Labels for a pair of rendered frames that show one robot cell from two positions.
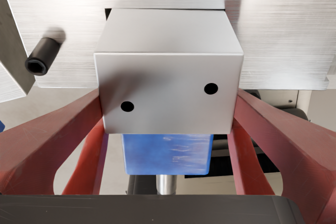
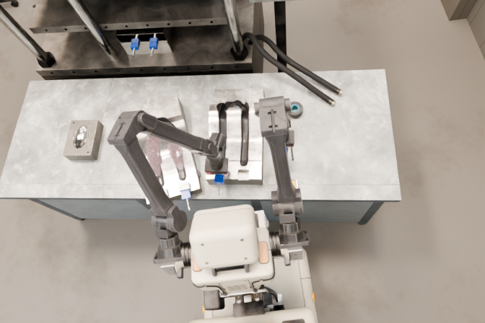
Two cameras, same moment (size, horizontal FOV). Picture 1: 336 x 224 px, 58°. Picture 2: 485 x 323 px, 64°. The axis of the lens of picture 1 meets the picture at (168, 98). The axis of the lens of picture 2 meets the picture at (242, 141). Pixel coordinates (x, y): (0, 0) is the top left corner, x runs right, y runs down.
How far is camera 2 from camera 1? 171 cm
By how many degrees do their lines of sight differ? 64
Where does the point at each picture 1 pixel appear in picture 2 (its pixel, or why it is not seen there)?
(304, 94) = (308, 303)
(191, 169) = (221, 181)
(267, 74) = (231, 177)
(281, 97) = (295, 304)
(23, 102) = not seen: outside the picture
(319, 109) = not seen: outside the picture
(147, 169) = (216, 181)
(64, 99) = not seen: outside the picture
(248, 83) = (229, 177)
